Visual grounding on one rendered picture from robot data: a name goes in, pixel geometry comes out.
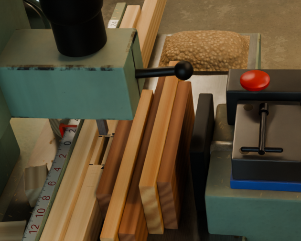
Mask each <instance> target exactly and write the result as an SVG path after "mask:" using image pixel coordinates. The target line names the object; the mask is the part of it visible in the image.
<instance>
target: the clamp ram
mask: <svg viewBox="0 0 301 241"><path fill-rule="evenodd" d="M214 124H215V114H214V102H213V94H212V93H200V94H199V98H198V103H197V108H196V114H195V119H194V125H193V132H192V137H191V143H190V148H189V156H190V165H191V173H192V181H193V192H194V200H195V208H196V210H199V211H206V209H205V199H204V193H205V186H206V179H207V172H208V165H209V158H210V153H211V152H212V151H232V146H233V141H214V140H212V138H213V131H214Z"/></svg>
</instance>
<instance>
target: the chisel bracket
mask: <svg viewBox="0 0 301 241"><path fill-rule="evenodd" d="M105 29H106V34H107V42H106V44H105V45H104V47H103V48H101V49H100V50H99V51H97V52H95V53H93V54H91V55H87V56H83V57H68V56H65V55H63V54H61V53H60V52H59V51H58V49H57V46H56V42H55V39H54V34H53V31H52V29H16V30H15V31H14V33H13V34H12V36H11V38H10V39H9V41H8V43H7V44H6V46H5V48H4V49H3V51H2V53H1V54H0V87H1V90H2V92H3V95H4V97H5V100H6V103H7V105H8V108H9V111H10V113H11V117H12V118H46V119H87V120H129V121H130V120H133V119H134V117H135V114H136V110H137V107H138V104H139V100H140V97H141V93H142V89H143V86H144V82H145V78H139V79H136V78H135V71H136V69H142V68H144V67H143V61H142V56H141V50H140V43H139V37H138V31H137V29H135V28H105Z"/></svg>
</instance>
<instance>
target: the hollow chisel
mask: <svg viewBox="0 0 301 241"><path fill-rule="evenodd" d="M96 122H97V127H98V131H99V135H107V134H108V124H107V120H96Z"/></svg>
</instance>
